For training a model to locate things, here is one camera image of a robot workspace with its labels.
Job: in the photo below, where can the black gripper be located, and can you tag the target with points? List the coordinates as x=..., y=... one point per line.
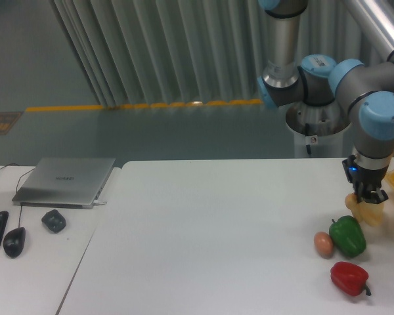
x=366, y=183

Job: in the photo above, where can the pale triangular bread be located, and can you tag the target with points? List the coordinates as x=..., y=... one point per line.
x=370, y=213

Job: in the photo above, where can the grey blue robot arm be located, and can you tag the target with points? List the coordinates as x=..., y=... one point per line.
x=365, y=94

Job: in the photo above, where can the green bell pepper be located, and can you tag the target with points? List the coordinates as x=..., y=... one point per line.
x=347, y=235

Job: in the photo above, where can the brown egg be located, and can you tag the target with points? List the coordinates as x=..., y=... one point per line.
x=323, y=244

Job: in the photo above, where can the red bell pepper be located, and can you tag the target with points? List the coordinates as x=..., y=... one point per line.
x=350, y=278

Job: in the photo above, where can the grey pleated curtain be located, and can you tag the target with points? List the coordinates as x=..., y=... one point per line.
x=147, y=52

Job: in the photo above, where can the silver closed laptop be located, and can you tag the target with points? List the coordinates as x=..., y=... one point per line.
x=66, y=182

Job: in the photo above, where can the small black clip device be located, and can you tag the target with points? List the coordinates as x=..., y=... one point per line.
x=54, y=221

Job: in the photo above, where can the black computer mouse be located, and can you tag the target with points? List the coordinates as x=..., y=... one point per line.
x=13, y=243

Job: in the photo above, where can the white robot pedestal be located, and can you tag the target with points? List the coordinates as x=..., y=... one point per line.
x=318, y=130

